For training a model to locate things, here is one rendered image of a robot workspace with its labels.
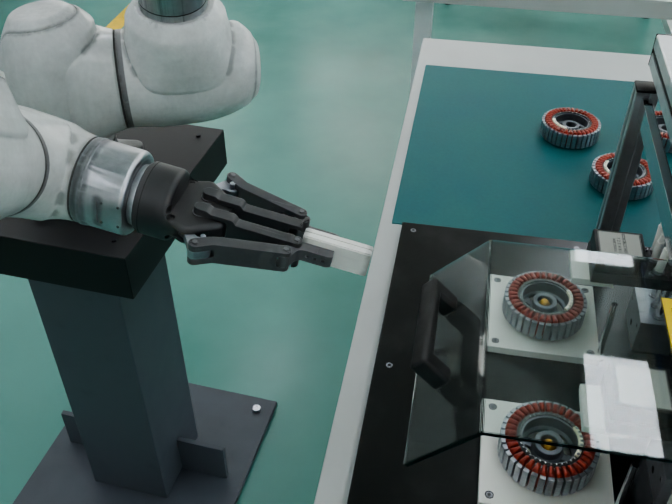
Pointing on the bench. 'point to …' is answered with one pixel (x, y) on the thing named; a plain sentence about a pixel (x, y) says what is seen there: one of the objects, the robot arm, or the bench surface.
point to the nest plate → (491, 486)
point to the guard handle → (436, 377)
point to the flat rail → (656, 156)
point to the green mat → (511, 155)
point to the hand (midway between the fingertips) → (336, 252)
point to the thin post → (627, 483)
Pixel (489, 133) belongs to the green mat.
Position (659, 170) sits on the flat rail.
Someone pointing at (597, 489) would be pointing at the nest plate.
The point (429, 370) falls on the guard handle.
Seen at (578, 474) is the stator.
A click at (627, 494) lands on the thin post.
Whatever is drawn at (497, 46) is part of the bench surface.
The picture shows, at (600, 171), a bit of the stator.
